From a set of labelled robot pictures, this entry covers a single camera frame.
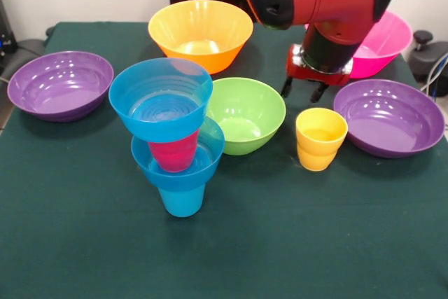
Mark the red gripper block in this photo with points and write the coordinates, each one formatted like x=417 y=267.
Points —
x=315 y=76

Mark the green plastic bowl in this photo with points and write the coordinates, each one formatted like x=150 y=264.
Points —
x=255 y=103

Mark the pink plastic bowl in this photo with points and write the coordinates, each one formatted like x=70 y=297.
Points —
x=388 y=43

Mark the orange plastic bowl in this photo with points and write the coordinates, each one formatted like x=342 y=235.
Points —
x=199 y=29

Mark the red plastic cup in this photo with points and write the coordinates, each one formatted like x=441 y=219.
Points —
x=173 y=155

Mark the small blue plastic bowl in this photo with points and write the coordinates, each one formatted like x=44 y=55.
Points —
x=178 y=180
x=154 y=127

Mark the blue plastic cup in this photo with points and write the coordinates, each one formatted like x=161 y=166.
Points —
x=182 y=204

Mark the yellow plastic cup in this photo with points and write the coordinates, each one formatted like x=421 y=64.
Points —
x=316 y=155

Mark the purple plastic bowl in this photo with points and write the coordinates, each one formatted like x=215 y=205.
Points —
x=59 y=92
x=388 y=127

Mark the black clamp with knob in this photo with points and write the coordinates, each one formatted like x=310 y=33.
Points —
x=428 y=55

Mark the dark green tablecloth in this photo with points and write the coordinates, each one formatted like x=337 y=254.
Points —
x=224 y=243

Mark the small black table clamp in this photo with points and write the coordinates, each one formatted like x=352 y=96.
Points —
x=50 y=30

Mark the grey rounded base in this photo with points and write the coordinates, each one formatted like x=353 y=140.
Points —
x=29 y=50

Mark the black equipment box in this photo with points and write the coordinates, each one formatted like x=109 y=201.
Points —
x=6 y=40

